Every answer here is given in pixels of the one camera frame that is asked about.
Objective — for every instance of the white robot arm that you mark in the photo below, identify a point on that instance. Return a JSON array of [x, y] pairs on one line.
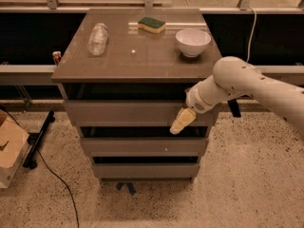
[[231, 78]]

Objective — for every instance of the grey middle drawer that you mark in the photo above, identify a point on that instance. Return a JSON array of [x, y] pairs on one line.
[[140, 147]]

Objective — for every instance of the grey bottom drawer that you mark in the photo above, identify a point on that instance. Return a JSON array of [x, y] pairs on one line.
[[145, 171]]

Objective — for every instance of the red soda can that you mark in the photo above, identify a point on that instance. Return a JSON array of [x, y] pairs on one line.
[[56, 55]]

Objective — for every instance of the black bracket right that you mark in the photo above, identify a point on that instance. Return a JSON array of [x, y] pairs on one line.
[[233, 105]]

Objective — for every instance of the grey top drawer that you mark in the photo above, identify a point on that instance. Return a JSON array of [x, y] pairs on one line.
[[122, 113]]

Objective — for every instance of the crumpled clear plastic bottle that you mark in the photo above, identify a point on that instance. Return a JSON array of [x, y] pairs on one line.
[[98, 39]]

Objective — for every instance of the grey drawer cabinet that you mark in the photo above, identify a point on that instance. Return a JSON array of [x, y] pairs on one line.
[[137, 65]]

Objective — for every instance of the cardboard box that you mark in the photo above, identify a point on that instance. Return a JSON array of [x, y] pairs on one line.
[[13, 147]]

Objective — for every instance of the yellow green sponge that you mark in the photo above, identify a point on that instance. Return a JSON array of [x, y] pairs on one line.
[[152, 25]]

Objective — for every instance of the black metal stand leg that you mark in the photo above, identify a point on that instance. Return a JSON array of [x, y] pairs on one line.
[[35, 140]]

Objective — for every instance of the grey drawer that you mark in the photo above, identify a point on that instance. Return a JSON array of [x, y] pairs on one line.
[[140, 147], [122, 113], [145, 171]]

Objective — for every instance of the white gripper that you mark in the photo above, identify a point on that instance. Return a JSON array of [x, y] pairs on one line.
[[195, 103]]

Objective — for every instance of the white ceramic bowl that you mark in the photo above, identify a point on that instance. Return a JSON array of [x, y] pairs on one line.
[[192, 42]]

